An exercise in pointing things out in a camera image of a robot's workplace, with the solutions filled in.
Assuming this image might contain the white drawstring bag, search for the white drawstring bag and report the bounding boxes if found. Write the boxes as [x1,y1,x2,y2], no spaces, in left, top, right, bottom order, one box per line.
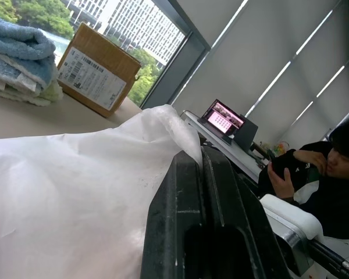
[0,104,203,279]

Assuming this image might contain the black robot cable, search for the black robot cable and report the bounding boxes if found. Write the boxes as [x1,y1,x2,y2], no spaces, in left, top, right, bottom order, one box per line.
[307,240,349,276]

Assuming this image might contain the person's right hand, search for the person's right hand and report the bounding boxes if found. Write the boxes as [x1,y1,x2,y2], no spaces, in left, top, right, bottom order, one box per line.
[266,167,296,200]

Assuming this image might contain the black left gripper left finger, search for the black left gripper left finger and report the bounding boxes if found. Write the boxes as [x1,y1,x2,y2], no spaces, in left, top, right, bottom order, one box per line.
[140,151,224,279]

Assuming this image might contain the person's left hand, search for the person's left hand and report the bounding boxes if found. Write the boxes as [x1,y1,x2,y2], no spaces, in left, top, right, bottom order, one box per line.
[293,149,332,176]

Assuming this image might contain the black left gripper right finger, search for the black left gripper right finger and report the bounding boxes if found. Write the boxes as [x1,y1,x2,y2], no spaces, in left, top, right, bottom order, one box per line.
[201,145,290,279]

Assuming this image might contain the light green towel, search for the light green towel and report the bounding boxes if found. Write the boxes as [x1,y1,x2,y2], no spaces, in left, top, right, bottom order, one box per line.
[0,80,65,108]

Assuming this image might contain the open laptop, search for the open laptop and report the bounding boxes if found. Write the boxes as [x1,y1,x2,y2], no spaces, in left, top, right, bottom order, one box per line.
[200,98,247,140]

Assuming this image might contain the white side table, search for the white side table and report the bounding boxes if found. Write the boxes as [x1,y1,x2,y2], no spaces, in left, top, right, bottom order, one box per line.
[181,110,263,184]

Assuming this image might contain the blue and white towel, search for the blue and white towel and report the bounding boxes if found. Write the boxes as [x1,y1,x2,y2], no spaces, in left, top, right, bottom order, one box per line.
[0,52,59,91]

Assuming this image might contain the dark grey window frame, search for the dark grey window frame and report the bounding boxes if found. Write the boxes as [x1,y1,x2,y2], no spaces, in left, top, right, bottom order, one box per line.
[140,0,212,110]

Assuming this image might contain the small colourful desk items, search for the small colourful desk items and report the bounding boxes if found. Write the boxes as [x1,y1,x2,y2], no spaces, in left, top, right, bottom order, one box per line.
[275,141,290,155]

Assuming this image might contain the labelled cardboard box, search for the labelled cardboard box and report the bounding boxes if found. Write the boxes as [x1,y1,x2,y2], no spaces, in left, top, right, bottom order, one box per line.
[56,22,143,119]

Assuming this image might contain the black smartphone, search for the black smartphone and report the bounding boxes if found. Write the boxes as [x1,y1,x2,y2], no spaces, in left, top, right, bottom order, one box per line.
[266,149,292,183]

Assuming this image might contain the person in black clothes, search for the person in black clothes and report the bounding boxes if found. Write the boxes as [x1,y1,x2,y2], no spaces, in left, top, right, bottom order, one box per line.
[258,116,349,239]

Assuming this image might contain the blue terry towel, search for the blue terry towel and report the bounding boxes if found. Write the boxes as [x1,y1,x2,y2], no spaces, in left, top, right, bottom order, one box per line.
[0,11,58,61]

